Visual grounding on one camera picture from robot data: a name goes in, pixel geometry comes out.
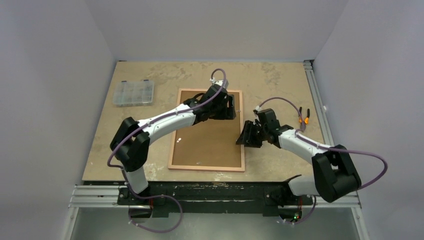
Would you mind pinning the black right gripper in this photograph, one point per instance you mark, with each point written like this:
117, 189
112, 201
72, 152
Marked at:
255, 133

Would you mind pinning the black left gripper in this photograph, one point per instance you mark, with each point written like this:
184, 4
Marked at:
224, 115

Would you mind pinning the brown cardboard backing board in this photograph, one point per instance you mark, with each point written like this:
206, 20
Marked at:
205, 145

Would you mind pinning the pink wooden picture frame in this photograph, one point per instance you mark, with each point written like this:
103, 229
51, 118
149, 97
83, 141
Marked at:
205, 168

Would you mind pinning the clear plastic organizer box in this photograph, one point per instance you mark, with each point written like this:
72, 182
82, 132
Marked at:
134, 93

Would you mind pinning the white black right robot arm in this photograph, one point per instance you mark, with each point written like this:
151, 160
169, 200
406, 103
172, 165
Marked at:
334, 173

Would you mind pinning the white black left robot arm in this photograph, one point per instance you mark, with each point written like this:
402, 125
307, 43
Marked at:
131, 143

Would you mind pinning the yellow black pliers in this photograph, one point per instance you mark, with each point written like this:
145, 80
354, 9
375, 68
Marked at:
304, 118

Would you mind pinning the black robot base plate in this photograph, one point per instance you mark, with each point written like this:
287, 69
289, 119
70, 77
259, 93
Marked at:
270, 199

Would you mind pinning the aluminium rail frame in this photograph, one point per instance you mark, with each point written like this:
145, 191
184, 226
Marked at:
93, 210

